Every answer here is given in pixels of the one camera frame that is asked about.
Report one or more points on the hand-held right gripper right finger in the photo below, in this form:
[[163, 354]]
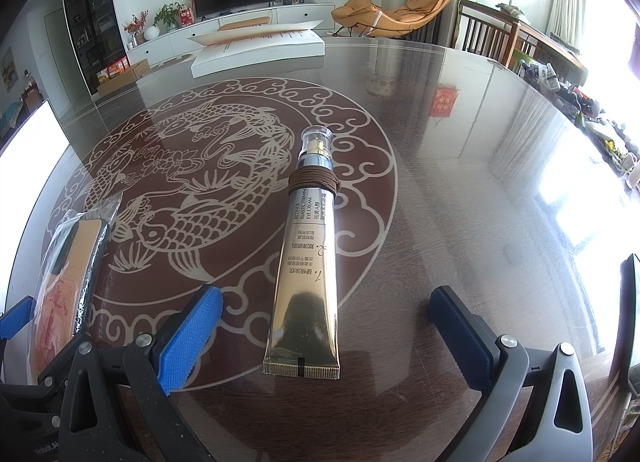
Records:
[[460, 337]]

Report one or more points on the dark flat panel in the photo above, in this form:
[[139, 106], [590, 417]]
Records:
[[631, 322]]

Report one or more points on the dark wooden bench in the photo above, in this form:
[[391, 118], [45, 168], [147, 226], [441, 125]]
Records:
[[495, 32]]

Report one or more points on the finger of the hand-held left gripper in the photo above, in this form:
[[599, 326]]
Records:
[[49, 383], [15, 319]]

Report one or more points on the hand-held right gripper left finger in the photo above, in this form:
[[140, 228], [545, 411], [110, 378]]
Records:
[[192, 337]]

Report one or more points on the clear packet with orange insert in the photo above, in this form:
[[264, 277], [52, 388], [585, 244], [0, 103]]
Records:
[[65, 287]]

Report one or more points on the clutter on side table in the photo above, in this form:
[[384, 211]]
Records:
[[575, 97]]

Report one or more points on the dark display cabinet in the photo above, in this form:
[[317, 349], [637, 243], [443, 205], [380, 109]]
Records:
[[92, 7]]

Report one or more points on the gold cream tube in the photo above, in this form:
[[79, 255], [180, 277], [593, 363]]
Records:
[[306, 272]]

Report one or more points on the white flat box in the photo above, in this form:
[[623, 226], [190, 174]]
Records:
[[260, 49]]

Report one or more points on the cardboard box of orange packets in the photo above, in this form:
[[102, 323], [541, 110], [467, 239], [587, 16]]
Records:
[[120, 74]]

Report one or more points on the red gift box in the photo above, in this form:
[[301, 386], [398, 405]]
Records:
[[188, 13]]

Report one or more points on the green potted plant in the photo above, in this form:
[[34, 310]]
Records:
[[168, 16]]

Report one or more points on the orange lounge chair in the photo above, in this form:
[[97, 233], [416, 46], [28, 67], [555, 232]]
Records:
[[422, 7]]

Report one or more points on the red flowers in white vase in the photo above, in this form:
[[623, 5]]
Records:
[[142, 27]]

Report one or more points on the white television cabinet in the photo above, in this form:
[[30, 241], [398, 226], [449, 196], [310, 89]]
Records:
[[155, 44]]

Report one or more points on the framed wall picture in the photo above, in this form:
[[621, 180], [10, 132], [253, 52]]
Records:
[[6, 69]]

